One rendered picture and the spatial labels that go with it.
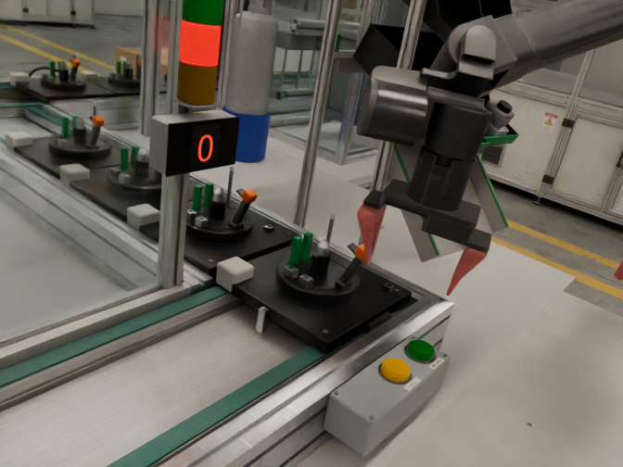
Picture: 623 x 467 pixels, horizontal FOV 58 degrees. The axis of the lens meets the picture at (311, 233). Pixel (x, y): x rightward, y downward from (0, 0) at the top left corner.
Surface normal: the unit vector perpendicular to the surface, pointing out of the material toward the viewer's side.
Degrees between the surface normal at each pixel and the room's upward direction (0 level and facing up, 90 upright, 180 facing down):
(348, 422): 90
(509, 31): 46
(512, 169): 90
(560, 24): 51
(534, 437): 0
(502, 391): 0
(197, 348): 0
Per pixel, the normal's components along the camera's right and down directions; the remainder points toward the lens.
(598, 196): -0.63, 0.23
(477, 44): 0.14, -0.28
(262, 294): 0.16, -0.90
